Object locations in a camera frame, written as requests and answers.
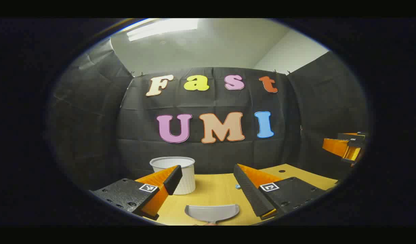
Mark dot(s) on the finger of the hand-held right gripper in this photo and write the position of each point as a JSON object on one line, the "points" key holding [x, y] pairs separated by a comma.
{"points": [[336, 147]]}

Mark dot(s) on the white ribbed garbage bin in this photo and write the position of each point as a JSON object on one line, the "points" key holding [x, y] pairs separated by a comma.
{"points": [[186, 176]]}

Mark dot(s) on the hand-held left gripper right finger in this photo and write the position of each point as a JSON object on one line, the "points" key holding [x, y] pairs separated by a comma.
{"points": [[248, 193]]}

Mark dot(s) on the wooden desktop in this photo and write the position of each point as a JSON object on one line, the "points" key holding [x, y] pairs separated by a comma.
{"points": [[214, 193]]}

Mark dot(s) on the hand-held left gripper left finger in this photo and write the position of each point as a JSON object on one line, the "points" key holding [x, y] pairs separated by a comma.
{"points": [[174, 178]]}

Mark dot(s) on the grey plastic dustpan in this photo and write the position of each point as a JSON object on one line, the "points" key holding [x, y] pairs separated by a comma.
{"points": [[211, 212]]}

